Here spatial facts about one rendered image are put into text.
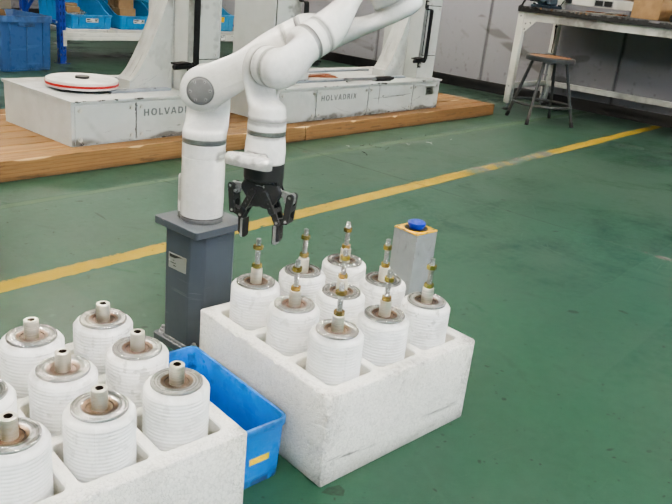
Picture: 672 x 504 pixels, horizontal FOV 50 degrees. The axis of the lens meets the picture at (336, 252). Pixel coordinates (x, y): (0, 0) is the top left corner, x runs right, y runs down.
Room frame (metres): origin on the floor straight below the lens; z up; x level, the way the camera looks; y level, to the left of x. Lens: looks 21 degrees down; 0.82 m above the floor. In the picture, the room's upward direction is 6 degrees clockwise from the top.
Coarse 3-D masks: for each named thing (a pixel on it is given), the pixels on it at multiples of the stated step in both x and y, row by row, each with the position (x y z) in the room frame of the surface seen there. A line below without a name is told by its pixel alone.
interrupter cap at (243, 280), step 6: (240, 276) 1.32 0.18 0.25; (246, 276) 1.32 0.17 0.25; (264, 276) 1.33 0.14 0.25; (270, 276) 1.33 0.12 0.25; (240, 282) 1.29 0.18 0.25; (246, 282) 1.30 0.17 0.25; (264, 282) 1.31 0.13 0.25; (270, 282) 1.31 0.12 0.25; (246, 288) 1.27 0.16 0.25; (252, 288) 1.27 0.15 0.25; (258, 288) 1.27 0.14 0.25; (264, 288) 1.28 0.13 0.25
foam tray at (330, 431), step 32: (224, 320) 1.27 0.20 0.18; (224, 352) 1.24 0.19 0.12; (256, 352) 1.17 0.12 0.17; (416, 352) 1.22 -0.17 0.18; (448, 352) 1.24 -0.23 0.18; (256, 384) 1.17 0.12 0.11; (288, 384) 1.10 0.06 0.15; (320, 384) 1.07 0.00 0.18; (352, 384) 1.08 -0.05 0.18; (384, 384) 1.12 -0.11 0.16; (416, 384) 1.18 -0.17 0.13; (448, 384) 1.25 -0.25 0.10; (288, 416) 1.10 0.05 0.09; (320, 416) 1.04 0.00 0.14; (352, 416) 1.07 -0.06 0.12; (384, 416) 1.13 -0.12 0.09; (416, 416) 1.20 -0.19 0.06; (448, 416) 1.27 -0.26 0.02; (288, 448) 1.09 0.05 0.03; (320, 448) 1.03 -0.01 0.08; (352, 448) 1.08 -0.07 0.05; (384, 448) 1.14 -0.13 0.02; (320, 480) 1.03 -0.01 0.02
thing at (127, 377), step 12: (108, 348) 1.00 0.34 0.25; (108, 360) 0.97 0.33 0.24; (120, 360) 0.96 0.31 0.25; (144, 360) 0.97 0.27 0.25; (156, 360) 0.98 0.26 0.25; (168, 360) 1.01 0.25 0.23; (108, 372) 0.97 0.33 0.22; (120, 372) 0.96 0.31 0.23; (132, 372) 0.95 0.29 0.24; (144, 372) 0.96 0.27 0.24; (108, 384) 0.97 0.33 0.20; (120, 384) 0.95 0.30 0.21; (132, 384) 0.95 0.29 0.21; (132, 396) 0.95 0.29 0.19
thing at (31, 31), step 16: (0, 16) 4.93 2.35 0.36; (16, 16) 5.02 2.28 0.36; (32, 16) 5.11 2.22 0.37; (48, 16) 5.22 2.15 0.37; (0, 32) 4.94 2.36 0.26; (16, 32) 5.03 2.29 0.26; (32, 32) 5.13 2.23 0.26; (48, 32) 5.23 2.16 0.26; (0, 48) 4.94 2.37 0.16; (16, 48) 5.03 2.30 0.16; (32, 48) 5.12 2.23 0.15; (48, 48) 5.23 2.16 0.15; (0, 64) 4.96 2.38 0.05; (16, 64) 5.03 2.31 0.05; (32, 64) 5.12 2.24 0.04; (48, 64) 5.23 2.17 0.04
